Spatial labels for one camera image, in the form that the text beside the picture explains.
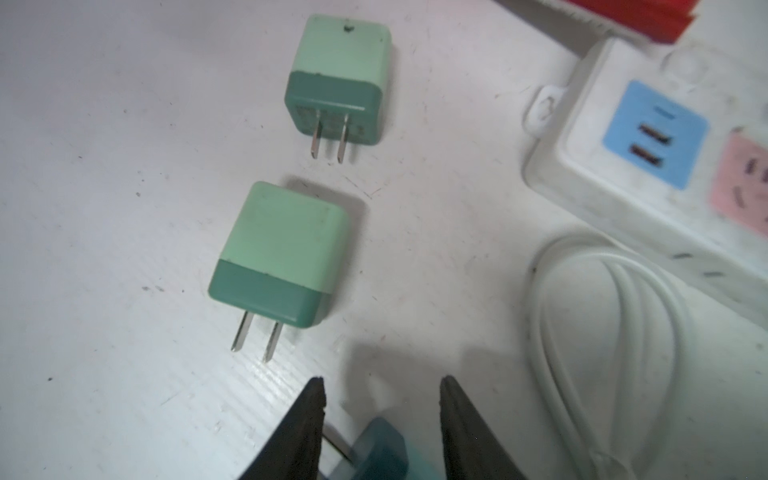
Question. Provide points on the teal plug adapter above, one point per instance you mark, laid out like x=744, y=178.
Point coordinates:
x=379, y=452

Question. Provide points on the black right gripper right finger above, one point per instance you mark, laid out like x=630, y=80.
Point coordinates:
x=470, y=449

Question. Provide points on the white long power strip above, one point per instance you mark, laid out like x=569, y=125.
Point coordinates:
x=665, y=150

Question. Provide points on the green plug adapter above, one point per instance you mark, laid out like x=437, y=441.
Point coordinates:
x=338, y=81
x=281, y=261

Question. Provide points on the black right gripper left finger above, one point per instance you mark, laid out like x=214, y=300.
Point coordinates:
x=293, y=450

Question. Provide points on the red Chuba cassava chips bag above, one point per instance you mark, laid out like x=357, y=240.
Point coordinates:
x=659, y=21

